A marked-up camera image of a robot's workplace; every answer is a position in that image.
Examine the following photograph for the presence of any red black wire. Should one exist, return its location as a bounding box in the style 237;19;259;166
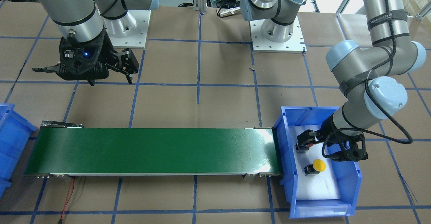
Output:
61;178;75;221

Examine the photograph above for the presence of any blue bin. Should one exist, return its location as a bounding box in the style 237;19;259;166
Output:
274;107;362;218
0;103;36;197

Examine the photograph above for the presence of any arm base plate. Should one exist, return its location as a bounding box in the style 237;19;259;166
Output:
103;10;151;49
249;17;307;53

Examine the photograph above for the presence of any green conveyor belt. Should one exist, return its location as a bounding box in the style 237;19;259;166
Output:
25;127;283;177

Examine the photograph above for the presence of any white foam pad bin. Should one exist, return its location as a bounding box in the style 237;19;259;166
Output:
289;125;340;200

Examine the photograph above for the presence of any red push button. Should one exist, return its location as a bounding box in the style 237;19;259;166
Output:
295;143;310;153

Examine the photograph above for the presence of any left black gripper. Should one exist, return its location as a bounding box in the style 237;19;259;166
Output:
297;118;368;162

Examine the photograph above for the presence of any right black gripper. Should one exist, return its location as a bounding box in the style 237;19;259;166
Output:
31;29;139;84

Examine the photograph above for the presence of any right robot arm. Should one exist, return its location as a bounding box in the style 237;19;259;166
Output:
32;0;160;86

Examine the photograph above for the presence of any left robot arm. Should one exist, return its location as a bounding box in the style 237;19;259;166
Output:
240;0;426;162

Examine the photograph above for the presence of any brown paper table cover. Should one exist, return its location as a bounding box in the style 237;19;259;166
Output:
0;2;430;224

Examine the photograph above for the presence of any yellow push button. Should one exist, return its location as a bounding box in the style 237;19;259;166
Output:
304;159;326;176

